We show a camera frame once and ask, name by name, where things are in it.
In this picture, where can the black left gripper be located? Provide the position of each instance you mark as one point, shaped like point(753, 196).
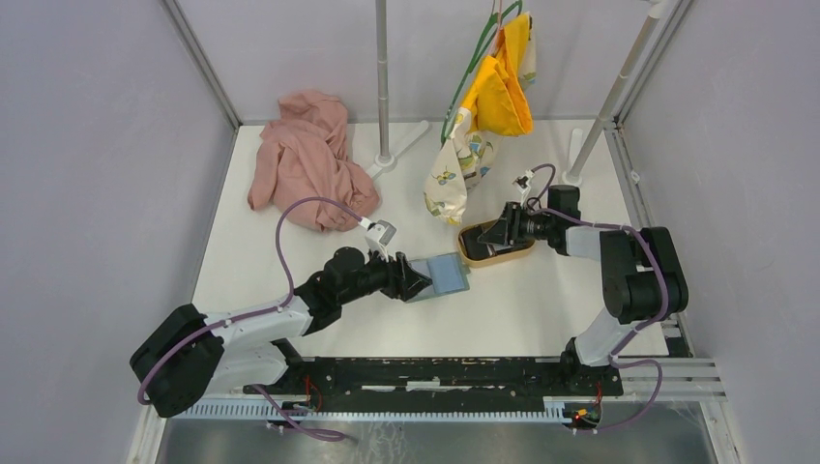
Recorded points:
point(402, 280)

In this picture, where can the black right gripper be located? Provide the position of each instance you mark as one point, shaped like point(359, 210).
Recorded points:
point(504, 231)

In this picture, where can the yellow oval tray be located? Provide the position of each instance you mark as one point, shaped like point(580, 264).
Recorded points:
point(502, 253)

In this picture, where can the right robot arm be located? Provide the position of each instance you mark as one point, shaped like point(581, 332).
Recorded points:
point(642, 280)

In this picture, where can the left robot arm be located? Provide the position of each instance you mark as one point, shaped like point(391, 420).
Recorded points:
point(192, 354)

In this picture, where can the black phone in tray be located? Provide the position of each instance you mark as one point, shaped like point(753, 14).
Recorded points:
point(473, 249)

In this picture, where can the left metal rack pole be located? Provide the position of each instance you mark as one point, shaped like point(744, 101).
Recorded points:
point(389, 152)

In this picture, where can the cartoon print children's garment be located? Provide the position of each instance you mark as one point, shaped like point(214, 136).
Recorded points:
point(493, 108)

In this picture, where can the pink crumpled garment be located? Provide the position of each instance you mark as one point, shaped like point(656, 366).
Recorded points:
point(304, 153)

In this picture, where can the green clothes hanger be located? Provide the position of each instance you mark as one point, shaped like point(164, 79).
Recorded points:
point(491, 28)

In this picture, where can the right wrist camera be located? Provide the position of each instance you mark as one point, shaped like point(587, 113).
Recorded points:
point(523, 184)

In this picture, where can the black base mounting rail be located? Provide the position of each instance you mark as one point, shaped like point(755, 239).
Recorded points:
point(442, 385)

